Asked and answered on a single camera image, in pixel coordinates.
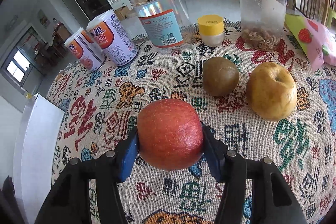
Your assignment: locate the clear jar black lid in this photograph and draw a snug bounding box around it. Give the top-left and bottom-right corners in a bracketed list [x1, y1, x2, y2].
[239, 0, 287, 51]

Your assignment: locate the white board panel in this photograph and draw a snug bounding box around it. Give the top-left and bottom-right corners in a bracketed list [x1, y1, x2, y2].
[13, 94, 64, 223]

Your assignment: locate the clear jar gold lid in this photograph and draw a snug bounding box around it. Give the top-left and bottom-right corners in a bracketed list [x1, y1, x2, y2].
[129, 0, 195, 54]

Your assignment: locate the red apple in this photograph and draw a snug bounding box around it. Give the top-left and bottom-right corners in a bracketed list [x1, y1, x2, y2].
[137, 99, 203, 170]

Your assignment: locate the right purple orange can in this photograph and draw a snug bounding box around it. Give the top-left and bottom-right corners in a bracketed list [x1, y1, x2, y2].
[86, 9, 138, 67]

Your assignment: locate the pink fruit snack bag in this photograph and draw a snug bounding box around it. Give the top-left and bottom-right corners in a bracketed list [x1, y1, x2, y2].
[285, 14, 335, 72]

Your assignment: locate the left purple orange can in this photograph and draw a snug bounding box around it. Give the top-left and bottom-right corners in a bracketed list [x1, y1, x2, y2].
[64, 27, 106, 72]

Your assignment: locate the small yellow lid jar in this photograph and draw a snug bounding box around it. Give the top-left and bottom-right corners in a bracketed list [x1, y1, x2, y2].
[198, 14, 225, 47]

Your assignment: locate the yellow pear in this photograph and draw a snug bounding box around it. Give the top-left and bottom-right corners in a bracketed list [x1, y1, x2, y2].
[245, 62, 297, 121]

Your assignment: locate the brown green kiwi fruit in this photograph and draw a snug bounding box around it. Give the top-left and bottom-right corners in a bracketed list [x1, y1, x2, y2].
[202, 57, 240, 97]

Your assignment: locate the patterned woven tablecloth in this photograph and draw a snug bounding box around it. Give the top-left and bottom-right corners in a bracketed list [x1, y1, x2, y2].
[45, 21, 336, 224]

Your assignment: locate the purple orange can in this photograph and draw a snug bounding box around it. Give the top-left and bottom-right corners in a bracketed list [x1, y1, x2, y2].
[64, 27, 106, 72]
[86, 9, 138, 67]

